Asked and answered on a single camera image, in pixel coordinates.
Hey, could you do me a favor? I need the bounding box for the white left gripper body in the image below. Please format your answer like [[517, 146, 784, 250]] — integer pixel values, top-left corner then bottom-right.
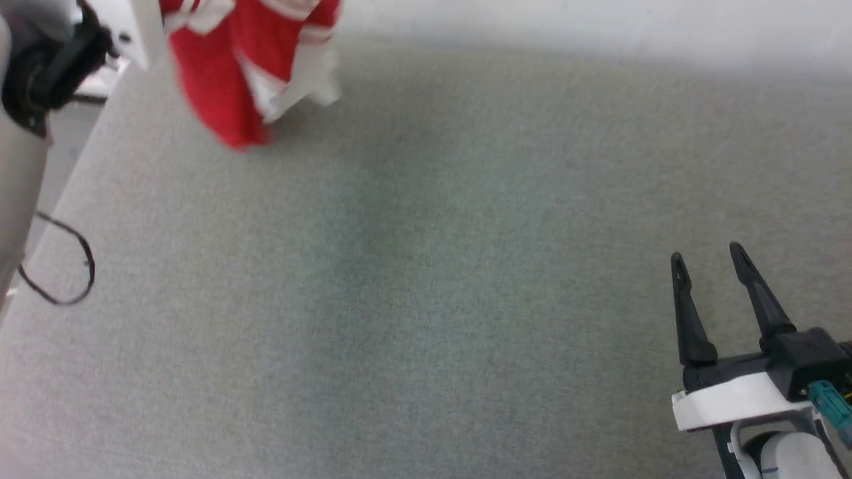
[[128, 0, 168, 71]]

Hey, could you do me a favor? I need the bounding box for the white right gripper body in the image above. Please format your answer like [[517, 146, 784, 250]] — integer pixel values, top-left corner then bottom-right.
[[672, 353, 815, 434]]

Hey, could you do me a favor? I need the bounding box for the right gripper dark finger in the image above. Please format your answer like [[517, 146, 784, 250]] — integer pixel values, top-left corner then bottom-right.
[[670, 251, 719, 367], [729, 241, 797, 344]]

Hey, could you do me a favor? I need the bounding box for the red and white t-shirt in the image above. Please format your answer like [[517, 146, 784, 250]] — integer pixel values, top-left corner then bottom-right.
[[158, 0, 343, 150]]

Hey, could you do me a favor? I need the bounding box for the grey fabric sofa seat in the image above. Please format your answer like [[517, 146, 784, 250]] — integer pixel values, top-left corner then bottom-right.
[[0, 33, 852, 479]]

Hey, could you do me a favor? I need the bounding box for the teal right camera connector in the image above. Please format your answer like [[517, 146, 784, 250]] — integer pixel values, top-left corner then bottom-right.
[[807, 380, 852, 445]]

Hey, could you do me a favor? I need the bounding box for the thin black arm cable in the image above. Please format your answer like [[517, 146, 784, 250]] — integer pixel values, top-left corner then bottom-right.
[[18, 212, 97, 307]]

